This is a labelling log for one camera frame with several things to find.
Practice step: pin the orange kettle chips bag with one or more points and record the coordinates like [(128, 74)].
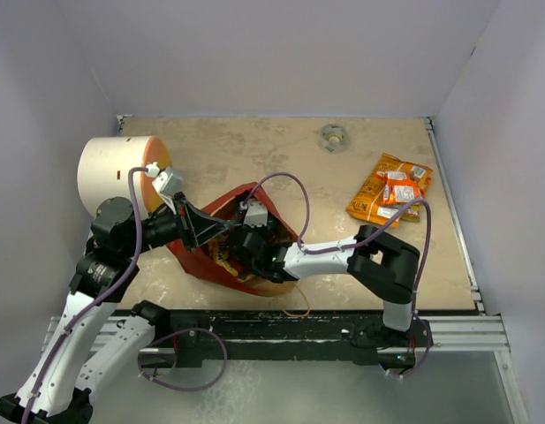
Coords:
[(366, 205)]

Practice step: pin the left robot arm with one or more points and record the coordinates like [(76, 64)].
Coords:
[(69, 377)]

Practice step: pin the white cylinder with orange end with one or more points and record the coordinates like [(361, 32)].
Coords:
[(104, 164)]

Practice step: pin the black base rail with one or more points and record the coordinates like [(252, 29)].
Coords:
[(189, 337)]

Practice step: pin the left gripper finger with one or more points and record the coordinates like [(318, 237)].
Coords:
[(195, 216), (204, 230)]

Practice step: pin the clear tape roll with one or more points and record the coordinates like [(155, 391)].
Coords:
[(333, 139)]

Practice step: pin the colourful candy bag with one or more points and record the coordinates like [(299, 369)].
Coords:
[(412, 214)]

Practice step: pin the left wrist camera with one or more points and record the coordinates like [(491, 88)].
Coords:
[(166, 181)]

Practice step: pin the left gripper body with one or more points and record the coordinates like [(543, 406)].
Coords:
[(169, 225)]

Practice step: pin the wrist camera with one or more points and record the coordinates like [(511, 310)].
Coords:
[(166, 181), (254, 213)]

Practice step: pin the red paper bag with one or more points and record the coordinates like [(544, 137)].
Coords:
[(197, 262)]

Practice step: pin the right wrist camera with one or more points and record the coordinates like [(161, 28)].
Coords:
[(254, 213)]

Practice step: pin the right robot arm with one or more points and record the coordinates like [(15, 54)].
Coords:
[(385, 265)]

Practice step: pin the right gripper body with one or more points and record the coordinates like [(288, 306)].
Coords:
[(261, 231)]

